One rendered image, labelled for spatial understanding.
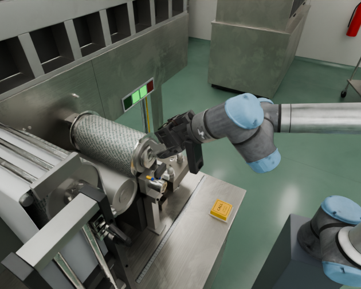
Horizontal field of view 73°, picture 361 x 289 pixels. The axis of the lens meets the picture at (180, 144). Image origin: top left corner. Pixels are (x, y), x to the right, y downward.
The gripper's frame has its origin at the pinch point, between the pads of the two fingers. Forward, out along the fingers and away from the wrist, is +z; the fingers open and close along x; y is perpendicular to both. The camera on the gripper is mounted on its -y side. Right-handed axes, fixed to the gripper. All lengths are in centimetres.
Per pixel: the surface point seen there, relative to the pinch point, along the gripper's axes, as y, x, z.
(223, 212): -39.9, -13.5, 6.4
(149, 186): -7.4, 6.0, 5.7
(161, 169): -8.3, -4.1, 9.2
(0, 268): -3, 44, 51
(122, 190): -2.5, 13.1, 7.7
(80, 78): 33.2, -8.0, 20.2
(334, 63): -135, -449, 30
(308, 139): -133, -214, 40
